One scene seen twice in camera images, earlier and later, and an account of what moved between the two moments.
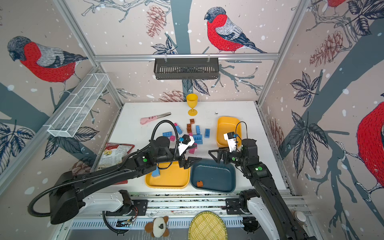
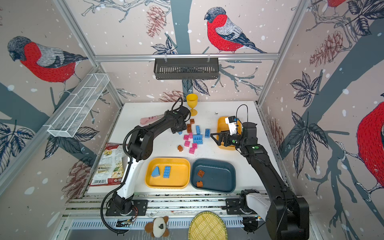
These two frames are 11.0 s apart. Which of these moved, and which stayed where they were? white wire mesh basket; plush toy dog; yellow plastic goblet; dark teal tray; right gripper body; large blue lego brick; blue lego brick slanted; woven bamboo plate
Moved: right gripper body
Stayed: white wire mesh basket; dark teal tray; yellow plastic goblet; woven bamboo plate; blue lego brick slanted; plush toy dog; large blue lego brick
